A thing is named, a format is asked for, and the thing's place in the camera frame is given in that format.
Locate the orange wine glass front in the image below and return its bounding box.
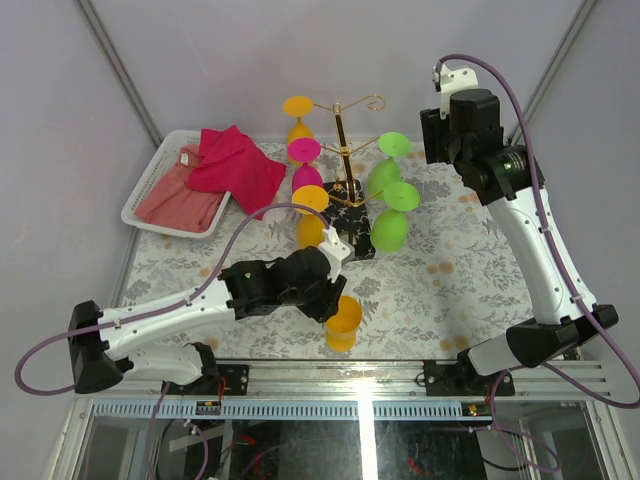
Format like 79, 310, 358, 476
325, 296, 363, 352

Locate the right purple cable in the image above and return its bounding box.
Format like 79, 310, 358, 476
437, 53, 640, 471

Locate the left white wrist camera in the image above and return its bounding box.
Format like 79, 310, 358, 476
318, 226, 354, 283

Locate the magenta plastic wine glass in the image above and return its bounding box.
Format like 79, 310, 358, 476
287, 137, 323, 192

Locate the aluminium mounting rail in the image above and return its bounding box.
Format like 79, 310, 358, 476
86, 359, 613, 401

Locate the floral table mat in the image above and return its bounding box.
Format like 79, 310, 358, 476
120, 143, 532, 360

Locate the white plastic basket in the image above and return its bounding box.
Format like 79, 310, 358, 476
121, 130, 231, 239

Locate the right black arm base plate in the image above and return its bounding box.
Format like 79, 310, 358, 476
423, 360, 498, 397

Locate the pink cloth in basket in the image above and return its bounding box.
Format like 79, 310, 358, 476
134, 144, 224, 233

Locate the orange plastic wine glass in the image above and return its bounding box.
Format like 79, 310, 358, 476
282, 96, 314, 146

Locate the gold wine glass rack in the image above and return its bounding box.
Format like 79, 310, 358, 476
312, 94, 386, 261

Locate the magenta cloth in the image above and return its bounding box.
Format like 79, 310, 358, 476
187, 125, 286, 215

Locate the green wine glass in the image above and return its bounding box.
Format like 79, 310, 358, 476
368, 132, 411, 196
370, 181, 420, 252

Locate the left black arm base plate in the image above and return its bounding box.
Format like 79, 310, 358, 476
163, 363, 250, 398

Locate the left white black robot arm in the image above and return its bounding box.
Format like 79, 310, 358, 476
68, 242, 353, 395

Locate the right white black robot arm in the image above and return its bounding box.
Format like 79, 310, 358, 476
420, 88, 619, 395

